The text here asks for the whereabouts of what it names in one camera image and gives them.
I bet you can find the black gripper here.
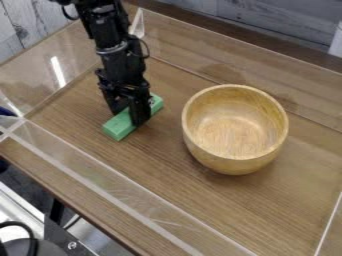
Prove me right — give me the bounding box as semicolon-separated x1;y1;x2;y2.
96;42;151;127

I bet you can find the green rectangular block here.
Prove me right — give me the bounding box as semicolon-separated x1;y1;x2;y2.
102;94;164;141

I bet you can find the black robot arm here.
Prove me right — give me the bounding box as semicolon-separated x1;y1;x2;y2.
48;0;151;127

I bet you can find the light wooden bowl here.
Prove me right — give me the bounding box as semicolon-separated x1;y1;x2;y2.
182;84;290;175

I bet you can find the black table leg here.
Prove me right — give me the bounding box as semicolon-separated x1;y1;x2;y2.
49;199;66;225

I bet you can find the clear acrylic tray enclosure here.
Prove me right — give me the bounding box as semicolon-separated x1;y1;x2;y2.
0;2;342;256

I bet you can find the black metal bracket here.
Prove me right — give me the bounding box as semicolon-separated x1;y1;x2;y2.
44;218;99;256

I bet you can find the black cable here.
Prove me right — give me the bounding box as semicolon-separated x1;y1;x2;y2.
0;221;40;256

